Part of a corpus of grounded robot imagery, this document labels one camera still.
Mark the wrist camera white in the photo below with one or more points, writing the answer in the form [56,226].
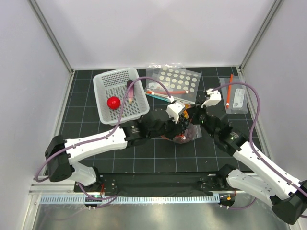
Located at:
[212,99]
[175,109]

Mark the dark black grape bunch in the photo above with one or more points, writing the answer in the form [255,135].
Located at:
[183,123]

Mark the orange zipper clear bag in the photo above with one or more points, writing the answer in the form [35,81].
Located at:
[191,133]

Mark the right orange zipper bag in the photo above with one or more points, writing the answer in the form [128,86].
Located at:
[234,98]

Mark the red yellow apple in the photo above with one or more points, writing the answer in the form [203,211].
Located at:
[113,102]

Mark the white perforated plastic basket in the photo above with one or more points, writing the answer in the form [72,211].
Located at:
[114,83]

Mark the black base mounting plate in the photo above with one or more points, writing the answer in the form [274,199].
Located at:
[161,184]

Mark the right aluminium frame post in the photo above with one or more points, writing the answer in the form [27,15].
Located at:
[261,32]

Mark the left aluminium frame post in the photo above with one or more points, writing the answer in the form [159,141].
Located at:
[46,27]

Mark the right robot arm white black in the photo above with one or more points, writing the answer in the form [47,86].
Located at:
[284,193]

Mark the perforated metal cable rail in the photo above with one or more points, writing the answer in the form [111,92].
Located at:
[83,199]

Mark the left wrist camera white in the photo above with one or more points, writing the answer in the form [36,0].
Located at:
[175,109]

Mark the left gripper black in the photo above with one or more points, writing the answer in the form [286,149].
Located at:
[176,128]

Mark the aluminium frame post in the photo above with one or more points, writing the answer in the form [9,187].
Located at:
[261,32]
[46,27]

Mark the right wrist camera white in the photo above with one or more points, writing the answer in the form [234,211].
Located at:
[212,99]

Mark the blue zipper clear bag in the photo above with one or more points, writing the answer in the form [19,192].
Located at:
[159,96]

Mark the polka dot zip bag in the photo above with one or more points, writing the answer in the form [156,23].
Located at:
[181,83]

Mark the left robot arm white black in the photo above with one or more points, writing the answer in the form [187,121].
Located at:
[64,156]

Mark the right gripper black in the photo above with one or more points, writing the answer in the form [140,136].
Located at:
[193,112]

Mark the purple eggplant toy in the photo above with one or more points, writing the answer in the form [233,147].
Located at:
[130,91]

